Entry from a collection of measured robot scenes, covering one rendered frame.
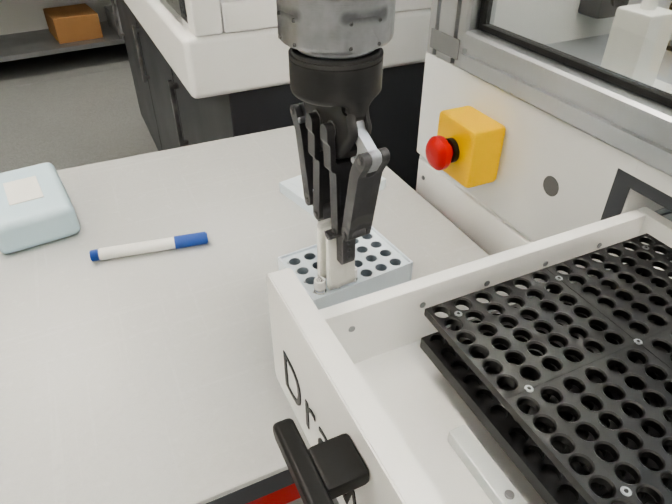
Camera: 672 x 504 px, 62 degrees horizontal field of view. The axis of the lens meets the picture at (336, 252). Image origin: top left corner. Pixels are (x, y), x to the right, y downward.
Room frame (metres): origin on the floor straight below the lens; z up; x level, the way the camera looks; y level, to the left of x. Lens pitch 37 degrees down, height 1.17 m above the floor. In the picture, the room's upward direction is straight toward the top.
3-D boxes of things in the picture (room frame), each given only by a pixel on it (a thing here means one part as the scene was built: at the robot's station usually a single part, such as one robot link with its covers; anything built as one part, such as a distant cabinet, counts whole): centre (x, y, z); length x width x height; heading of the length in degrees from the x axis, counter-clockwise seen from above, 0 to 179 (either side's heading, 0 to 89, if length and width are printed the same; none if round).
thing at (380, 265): (0.49, -0.01, 0.78); 0.12 x 0.08 x 0.04; 121
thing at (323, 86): (0.45, 0.00, 0.99); 0.08 x 0.07 x 0.09; 31
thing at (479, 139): (0.60, -0.15, 0.88); 0.07 x 0.05 x 0.07; 25
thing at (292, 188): (0.70, 0.00, 0.77); 0.13 x 0.09 x 0.02; 128
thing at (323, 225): (0.45, 0.00, 0.84); 0.03 x 0.01 x 0.07; 121
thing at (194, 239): (0.55, 0.23, 0.77); 0.14 x 0.02 x 0.02; 106
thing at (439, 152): (0.59, -0.12, 0.88); 0.04 x 0.03 x 0.04; 25
